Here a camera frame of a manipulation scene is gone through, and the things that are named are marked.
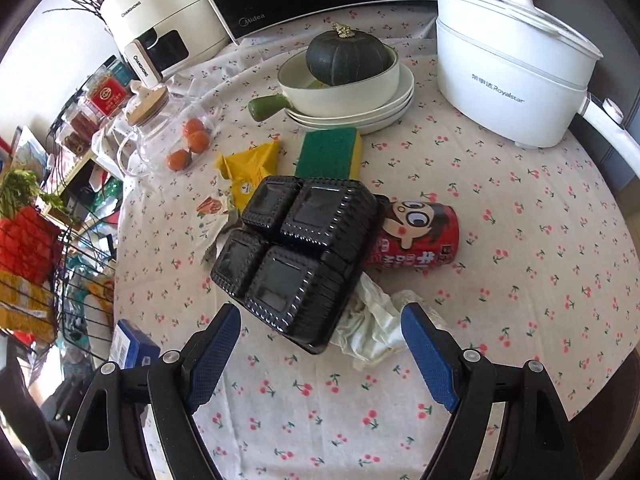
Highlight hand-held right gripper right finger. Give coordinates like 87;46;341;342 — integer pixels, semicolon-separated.
400;302;585;480

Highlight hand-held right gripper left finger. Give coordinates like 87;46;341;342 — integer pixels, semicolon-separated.
59;303;242;480

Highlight white tissue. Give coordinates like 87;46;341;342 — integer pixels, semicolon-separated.
330;274;451;372

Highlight red cartoon drink can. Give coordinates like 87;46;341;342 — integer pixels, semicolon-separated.
362;199;460;272

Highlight black plastic food tray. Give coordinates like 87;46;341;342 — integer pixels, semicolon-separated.
210;175;386;356

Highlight green and yellow sponge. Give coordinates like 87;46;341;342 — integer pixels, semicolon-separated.
294;126;364;182

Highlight blue box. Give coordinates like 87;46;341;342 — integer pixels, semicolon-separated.
109;319;161;368

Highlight cherry print tablecloth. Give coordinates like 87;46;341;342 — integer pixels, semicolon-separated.
112;0;631;480

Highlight strawberry print wrapper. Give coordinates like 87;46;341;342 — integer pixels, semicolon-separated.
196;191;246;266

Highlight yellow snack wrapper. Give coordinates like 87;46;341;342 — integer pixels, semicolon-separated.
215;141;281;201

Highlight yellow bag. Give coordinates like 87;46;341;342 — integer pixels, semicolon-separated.
0;270;56;341

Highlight red bag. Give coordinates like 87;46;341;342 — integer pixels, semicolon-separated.
0;207;63;271

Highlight glass jar with wooden lid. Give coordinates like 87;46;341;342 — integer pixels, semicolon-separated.
116;85;173;177

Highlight green leafy plant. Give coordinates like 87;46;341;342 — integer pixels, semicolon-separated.
0;170;66;221

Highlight brown spice jars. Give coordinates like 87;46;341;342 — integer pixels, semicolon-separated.
60;110;101;156

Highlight white electric pot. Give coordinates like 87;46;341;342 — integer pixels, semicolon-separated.
431;0;640;148

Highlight red box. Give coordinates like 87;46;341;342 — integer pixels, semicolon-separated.
85;77;132;116

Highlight dark green squash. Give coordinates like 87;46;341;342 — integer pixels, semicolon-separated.
306;22;388;87

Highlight white air fryer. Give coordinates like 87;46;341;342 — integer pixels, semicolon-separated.
100;0;232;83

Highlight black wire basket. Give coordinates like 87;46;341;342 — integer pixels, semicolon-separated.
50;220;121;361

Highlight white pan with green handle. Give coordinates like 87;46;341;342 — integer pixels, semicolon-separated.
247;47;401;122

